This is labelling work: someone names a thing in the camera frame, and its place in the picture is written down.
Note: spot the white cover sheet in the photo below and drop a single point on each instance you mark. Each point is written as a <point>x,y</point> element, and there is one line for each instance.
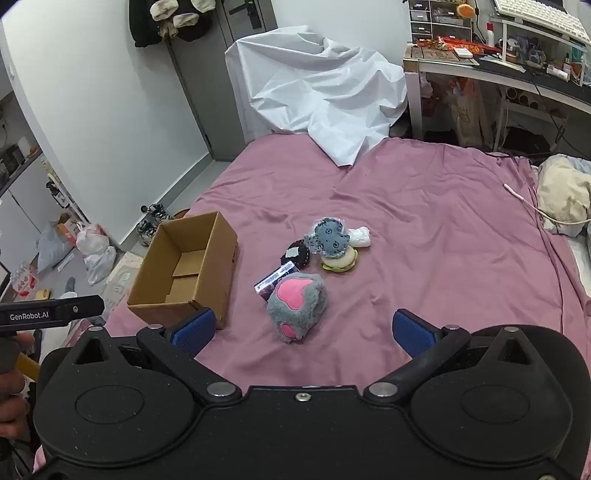
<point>314,83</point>

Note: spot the white plastic bag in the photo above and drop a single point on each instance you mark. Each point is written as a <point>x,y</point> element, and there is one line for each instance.
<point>101,265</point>
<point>92,237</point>

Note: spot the grey-blue plastic bag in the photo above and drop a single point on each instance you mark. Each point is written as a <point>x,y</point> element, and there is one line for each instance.
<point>53,247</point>

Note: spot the pink bed sheet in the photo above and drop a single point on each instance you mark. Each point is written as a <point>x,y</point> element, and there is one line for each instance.
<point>415,207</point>

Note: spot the white bottle with red cap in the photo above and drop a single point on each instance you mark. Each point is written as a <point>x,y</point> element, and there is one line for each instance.
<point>490,34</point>

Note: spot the patterned floor mat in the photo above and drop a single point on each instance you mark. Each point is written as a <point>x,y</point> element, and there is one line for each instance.
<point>122,277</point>

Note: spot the brown cardboard box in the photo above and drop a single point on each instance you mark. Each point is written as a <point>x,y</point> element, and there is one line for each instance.
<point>157,258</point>

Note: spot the white soft packet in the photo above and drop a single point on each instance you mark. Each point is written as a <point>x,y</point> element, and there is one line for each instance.
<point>360,237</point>

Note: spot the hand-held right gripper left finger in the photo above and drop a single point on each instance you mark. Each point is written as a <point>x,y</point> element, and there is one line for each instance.
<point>194,330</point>

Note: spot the grey plush with pink heart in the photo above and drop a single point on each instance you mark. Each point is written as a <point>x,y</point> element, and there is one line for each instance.
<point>309,314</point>

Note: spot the small orange cardboard box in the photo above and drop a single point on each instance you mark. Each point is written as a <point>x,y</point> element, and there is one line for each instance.
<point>68,230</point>

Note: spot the orange plush toy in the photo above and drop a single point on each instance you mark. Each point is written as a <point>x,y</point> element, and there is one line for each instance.
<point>464,11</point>

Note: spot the brown paper bag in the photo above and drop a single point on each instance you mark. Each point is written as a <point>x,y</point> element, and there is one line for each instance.
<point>468,115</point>

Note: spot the small black plush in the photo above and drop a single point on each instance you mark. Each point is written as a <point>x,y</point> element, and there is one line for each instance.
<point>300,258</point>

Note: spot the hanging dark clothes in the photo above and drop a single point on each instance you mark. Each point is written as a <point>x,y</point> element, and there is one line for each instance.
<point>157,18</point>

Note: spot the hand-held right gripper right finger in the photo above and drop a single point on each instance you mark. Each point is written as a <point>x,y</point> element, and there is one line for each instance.
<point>413,334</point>

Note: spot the white keyboard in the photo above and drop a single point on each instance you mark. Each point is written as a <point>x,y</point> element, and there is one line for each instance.
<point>531,11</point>

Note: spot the burger plush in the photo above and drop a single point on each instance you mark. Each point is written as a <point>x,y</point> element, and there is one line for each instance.
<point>339,264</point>

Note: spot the grey drawer organizer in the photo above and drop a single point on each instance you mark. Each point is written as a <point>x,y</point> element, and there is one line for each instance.
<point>438,18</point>

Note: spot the cream pillow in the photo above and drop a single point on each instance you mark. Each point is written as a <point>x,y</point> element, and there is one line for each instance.
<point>563,189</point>

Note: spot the grey sneaker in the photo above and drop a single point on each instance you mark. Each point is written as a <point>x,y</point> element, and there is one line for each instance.
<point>159,212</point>
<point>147,233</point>

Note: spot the white desk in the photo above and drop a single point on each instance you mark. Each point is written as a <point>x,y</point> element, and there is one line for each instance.
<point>413,101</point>

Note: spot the red and white snack packet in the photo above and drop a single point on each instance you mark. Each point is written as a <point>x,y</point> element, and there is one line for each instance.
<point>24,280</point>

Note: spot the grey door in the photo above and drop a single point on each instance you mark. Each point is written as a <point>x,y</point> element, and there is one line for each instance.
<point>217,92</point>

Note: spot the blue-grey plush doll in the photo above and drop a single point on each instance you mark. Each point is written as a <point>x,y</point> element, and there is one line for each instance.
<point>330,237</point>

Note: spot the person's left hand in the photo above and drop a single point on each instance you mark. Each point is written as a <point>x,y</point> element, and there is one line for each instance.
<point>11,401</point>

